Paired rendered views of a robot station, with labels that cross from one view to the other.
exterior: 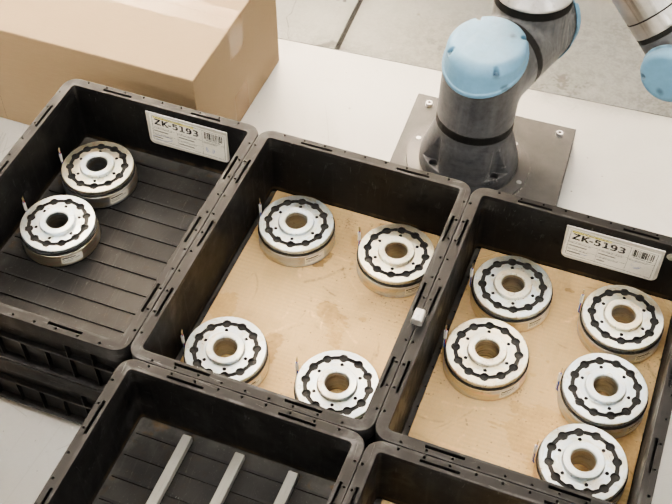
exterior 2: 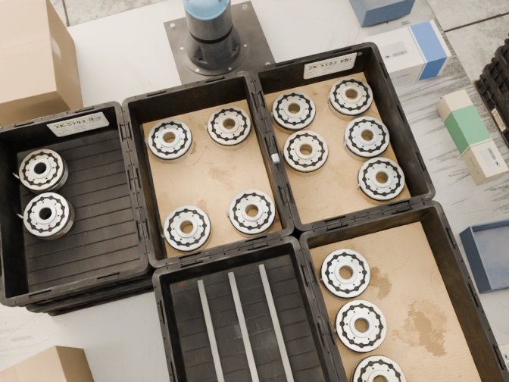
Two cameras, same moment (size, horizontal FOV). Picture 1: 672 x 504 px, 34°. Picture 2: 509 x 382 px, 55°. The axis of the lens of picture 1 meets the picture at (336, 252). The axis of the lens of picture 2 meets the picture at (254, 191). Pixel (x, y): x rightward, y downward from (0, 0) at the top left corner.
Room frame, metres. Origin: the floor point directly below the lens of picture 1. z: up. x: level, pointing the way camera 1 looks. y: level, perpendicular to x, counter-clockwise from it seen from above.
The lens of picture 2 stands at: (0.44, 0.16, 1.89)
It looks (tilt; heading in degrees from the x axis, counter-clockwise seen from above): 70 degrees down; 330
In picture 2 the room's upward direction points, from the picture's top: 6 degrees counter-clockwise
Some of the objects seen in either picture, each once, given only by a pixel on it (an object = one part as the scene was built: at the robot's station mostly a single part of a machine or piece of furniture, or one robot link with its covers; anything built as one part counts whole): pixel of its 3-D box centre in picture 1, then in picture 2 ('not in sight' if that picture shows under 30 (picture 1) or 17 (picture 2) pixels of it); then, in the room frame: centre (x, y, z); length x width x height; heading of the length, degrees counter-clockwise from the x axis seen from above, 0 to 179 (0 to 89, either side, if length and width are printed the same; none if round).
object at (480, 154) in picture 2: not in sight; (470, 136); (0.60, -0.59, 0.73); 0.24 x 0.06 x 0.06; 163
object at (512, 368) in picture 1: (486, 352); (305, 150); (0.78, -0.18, 0.86); 0.10 x 0.10 x 0.01
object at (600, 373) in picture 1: (605, 386); (367, 135); (0.72, -0.32, 0.86); 0.05 x 0.05 x 0.01
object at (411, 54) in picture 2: not in sight; (402, 57); (0.88, -0.60, 0.75); 0.20 x 0.12 x 0.09; 71
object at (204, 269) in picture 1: (311, 295); (207, 173); (0.86, 0.03, 0.87); 0.40 x 0.30 x 0.11; 159
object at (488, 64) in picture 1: (484, 74); (207, 0); (1.23, -0.22, 0.91); 0.13 x 0.12 x 0.14; 144
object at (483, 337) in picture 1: (487, 350); (305, 149); (0.78, -0.18, 0.86); 0.05 x 0.05 x 0.01
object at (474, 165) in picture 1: (471, 137); (211, 35); (1.21, -0.21, 0.80); 0.15 x 0.15 x 0.10
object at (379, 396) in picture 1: (310, 270); (204, 164); (0.86, 0.03, 0.92); 0.40 x 0.30 x 0.02; 159
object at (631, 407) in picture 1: (604, 389); (366, 136); (0.72, -0.32, 0.86); 0.10 x 0.10 x 0.01
